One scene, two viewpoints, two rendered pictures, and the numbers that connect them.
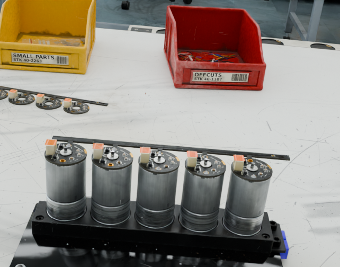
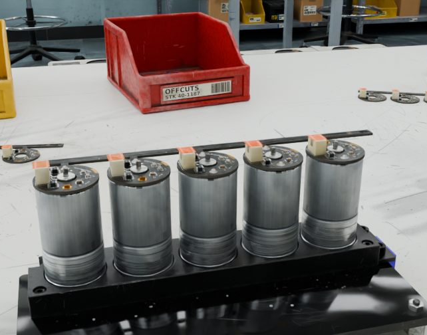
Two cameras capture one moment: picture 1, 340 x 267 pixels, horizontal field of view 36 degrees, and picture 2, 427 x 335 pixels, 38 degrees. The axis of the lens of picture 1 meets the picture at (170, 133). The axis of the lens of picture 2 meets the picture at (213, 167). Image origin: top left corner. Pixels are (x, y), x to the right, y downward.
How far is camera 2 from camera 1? 0.10 m
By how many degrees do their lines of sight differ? 13
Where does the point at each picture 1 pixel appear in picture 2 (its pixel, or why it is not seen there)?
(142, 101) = (107, 134)
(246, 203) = (340, 199)
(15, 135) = not seen: outside the picture
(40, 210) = (36, 279)
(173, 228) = (243, 259)
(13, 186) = not seen: outside the picture
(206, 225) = (288, 244)
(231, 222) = (319, 234)
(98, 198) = (130, 238)
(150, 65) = (98, 96)
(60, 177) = (67, 215)
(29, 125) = not seen: outside the picture
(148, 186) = (202, 201)
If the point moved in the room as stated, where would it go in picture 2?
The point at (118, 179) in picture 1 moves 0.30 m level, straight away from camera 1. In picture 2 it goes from (157, 200) to (59, 45)
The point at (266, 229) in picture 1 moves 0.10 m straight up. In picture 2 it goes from (362, 234) to (387, 9)
